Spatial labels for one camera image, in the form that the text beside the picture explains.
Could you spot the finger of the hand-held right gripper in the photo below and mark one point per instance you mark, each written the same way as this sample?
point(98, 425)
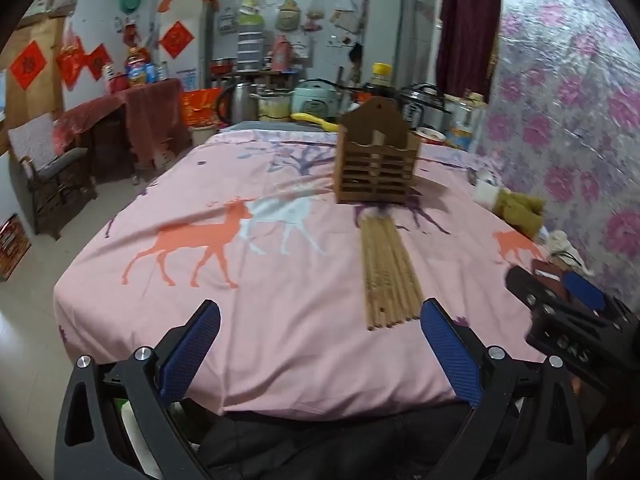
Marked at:
point(527, 290)
point(584, 291)

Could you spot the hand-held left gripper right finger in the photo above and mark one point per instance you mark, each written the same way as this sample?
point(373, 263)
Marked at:
point(450, 355)

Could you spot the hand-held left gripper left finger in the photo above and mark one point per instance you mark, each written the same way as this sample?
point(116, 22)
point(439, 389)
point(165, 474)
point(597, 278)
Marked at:
point(192, 345)

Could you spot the bundle of wooden chopsticks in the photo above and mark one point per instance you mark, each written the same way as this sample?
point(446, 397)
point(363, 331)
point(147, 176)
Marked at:
point(390, 275)

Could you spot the wooden chopstick holder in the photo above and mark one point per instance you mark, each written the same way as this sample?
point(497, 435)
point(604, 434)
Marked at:
point(375, 170)

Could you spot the person's right forearm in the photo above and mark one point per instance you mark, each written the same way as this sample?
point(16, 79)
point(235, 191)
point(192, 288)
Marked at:
point(582, 390)

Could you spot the brown flip phone case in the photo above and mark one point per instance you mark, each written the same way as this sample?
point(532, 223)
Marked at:
point(547, 272)

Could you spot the white crumpled rag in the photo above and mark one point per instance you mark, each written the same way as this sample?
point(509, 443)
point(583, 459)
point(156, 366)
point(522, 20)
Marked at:
point(562, 245)

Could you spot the olive green towel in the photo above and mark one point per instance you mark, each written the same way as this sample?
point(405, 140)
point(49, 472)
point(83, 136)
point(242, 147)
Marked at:
point(520, 212)

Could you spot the pink deer print tablecloth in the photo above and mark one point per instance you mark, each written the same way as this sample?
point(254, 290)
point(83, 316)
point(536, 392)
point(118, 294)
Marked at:
point(280, 320)

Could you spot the white towel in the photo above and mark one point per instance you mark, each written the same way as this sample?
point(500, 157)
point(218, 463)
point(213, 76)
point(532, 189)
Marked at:
point(486, 191)

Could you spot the person's black pants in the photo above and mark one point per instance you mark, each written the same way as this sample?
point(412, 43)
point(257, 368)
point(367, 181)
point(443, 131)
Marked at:
point(325, 445)

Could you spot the clear oil bottle yellow label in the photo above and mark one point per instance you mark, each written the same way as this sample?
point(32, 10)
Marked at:
point(465, 122)

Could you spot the red white bowl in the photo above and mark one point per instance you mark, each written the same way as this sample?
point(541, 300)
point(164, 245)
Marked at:
point(430, 136)

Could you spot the cardboard box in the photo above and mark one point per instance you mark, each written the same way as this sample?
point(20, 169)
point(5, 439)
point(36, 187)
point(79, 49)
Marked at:
point(162, 156)

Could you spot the red gift box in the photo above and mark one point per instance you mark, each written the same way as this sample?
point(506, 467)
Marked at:
point(12, 250)

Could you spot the white plastic bucket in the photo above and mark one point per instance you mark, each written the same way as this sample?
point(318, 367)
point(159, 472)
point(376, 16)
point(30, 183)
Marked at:
point(205, 135)

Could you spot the black silver pressure cooker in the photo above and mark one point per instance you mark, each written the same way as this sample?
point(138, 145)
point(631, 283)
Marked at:
point(425, 105)

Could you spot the wooden armchair with cushion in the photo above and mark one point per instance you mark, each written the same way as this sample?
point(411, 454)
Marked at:
point(47, 170)

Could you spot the red gift bag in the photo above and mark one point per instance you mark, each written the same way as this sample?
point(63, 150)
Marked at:
point(200, 107)

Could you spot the red cloth covered table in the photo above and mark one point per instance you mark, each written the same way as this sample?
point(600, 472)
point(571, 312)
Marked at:
point(150, 110)

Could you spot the steel electric kettle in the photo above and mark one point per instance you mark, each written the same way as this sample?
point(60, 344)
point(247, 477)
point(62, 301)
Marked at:
point(239, 102)

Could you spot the cream cooking pot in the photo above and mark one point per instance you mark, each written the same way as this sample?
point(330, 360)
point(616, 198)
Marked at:
point(274, 107)

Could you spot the yellow plastic scoop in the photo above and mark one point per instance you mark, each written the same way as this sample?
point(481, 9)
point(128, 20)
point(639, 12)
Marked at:
point(312, 120)

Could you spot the soy sauce bottle yellow cap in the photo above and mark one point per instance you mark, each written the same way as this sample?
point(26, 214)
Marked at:
point(381, 80)

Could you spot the red pot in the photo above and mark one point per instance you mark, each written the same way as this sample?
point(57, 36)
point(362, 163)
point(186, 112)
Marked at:
point(119, 83)

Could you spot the green rice cooker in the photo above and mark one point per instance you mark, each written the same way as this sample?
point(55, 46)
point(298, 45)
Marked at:
point(316, 97)

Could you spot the white refrigerator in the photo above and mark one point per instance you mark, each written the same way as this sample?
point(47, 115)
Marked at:
point(197, 65)

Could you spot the red metal basin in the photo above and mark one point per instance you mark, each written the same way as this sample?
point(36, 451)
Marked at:
point(222, 66)

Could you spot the cooking oil bottle red label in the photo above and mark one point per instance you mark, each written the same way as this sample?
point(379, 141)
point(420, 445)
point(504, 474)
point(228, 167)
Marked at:
point(136, 67)

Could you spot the brown wooden door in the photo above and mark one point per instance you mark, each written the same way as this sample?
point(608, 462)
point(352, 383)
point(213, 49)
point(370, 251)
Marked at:
point(30, 105)

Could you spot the black hanging item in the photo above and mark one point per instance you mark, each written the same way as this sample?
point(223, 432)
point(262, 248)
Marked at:
point(355, 54)

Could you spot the red diamond paper decoration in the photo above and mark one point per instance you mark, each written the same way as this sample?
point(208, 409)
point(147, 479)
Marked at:
point(28, 65)
point(177, 40)
point(98, 61)

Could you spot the pink thermos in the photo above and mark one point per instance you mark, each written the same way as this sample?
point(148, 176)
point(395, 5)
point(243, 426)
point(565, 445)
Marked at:
point(281, 55)

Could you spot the stacked containers green lid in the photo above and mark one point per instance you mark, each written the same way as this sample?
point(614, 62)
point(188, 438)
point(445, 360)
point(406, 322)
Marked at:
point(250, 45)

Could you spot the white printed tote bag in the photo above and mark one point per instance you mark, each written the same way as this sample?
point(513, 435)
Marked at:
point(302, 46)

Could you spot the white hanging bag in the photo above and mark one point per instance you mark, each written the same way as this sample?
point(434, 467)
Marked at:
point(345, 16)

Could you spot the beige hanging cloth pouch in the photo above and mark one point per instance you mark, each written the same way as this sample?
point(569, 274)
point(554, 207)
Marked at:
point(288, 16)

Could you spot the hanging plastic bag yellow contents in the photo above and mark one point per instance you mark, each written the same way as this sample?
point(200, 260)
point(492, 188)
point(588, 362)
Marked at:
point(249, 5)

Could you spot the hanging plastic bag red contents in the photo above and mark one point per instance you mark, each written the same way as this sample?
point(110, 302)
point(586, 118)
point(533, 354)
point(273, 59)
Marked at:
point(314, 12)

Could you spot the green plastic basin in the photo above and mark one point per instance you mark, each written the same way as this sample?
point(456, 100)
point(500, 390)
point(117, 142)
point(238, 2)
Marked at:
point(130, 0)

